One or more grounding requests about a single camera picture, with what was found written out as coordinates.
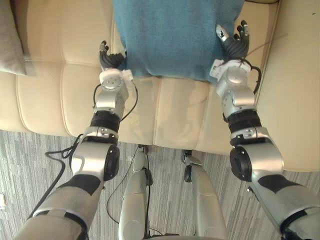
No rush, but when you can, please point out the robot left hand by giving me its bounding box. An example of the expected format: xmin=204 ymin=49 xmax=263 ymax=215
xmin=98 ymin=41 xmax=128 ymax=72

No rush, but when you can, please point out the robot leg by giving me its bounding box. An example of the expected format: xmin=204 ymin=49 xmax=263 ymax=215
xmin=118 ymin=144 xmax=154 ymax=240
xmin=181 ymin=149 xmax=229 ymax=240

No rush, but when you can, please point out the grey cushion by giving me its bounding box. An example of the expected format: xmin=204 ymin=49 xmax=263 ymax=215
xmin=0 ymin=0 xmax=38 ymax=76

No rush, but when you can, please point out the cream leather sofa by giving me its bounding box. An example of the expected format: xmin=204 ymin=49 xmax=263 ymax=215
xmin=0 ymin=0 xmax=320 ymax=173

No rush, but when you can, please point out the black cable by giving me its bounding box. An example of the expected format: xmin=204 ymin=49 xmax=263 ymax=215
xmin=31 ymin=133 xmax=84 ymax=219

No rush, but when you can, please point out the robot right leg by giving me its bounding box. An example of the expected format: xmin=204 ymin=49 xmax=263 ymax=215
xmin=181 ymin=149 xmax=229 ymax=240

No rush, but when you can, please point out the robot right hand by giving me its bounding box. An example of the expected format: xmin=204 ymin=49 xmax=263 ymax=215
xmin=215 ymin=19 xmax=251 ymax=61

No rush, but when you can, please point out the robot left leg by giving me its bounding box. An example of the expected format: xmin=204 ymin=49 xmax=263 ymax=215
xmin=118 ymin=144 xmax=154 ymax=240

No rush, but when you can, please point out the thin grey cable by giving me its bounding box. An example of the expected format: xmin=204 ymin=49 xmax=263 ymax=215
xmin=247 ymin=32 xmax=290 ymax=56

